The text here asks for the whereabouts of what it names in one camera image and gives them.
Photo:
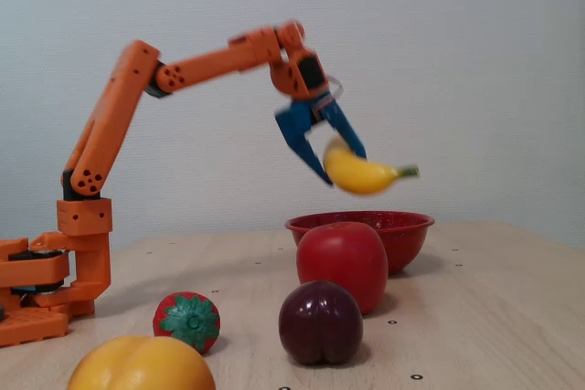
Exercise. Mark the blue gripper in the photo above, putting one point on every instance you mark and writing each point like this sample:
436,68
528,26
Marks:
298,122

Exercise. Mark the yellow toy banana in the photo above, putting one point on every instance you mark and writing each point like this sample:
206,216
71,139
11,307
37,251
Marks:
356,175

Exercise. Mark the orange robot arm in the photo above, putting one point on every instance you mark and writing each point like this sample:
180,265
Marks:
114,111

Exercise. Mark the orange robot base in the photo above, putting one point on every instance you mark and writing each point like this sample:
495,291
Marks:
32,266

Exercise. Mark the red speckled bowl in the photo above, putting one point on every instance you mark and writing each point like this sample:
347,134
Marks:
407,239

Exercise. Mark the red toy apple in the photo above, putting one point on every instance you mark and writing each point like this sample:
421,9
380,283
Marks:
340,262

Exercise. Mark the purple toy plum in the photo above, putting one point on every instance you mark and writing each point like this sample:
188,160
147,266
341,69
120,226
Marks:
320,321

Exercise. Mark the red toy strawberry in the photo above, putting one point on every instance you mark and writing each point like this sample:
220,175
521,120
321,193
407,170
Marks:
187,321

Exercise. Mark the yellow toy peach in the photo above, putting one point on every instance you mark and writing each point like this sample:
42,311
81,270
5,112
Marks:
141,367

